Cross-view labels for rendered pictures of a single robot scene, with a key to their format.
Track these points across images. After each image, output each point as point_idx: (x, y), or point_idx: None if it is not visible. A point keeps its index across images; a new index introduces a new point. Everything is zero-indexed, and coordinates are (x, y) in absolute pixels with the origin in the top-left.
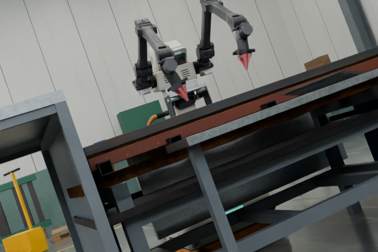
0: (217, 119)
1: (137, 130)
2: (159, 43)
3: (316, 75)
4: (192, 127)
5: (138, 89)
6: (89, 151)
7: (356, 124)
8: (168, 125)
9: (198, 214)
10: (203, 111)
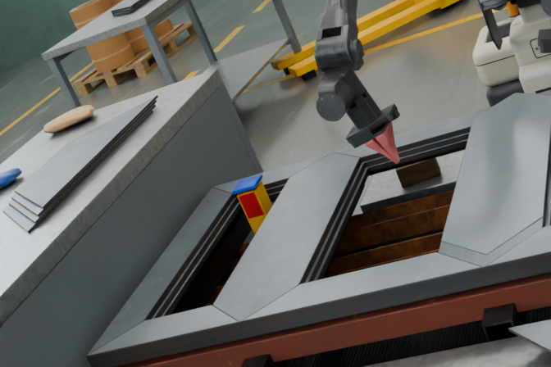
0: (366, 330)
1: (184, 337)
2: (334, 9)
3: None
4: (305, 342)
5: None
6: (97, 363)
7: None
8: (249, 332)
9: None
10: (330, 310)
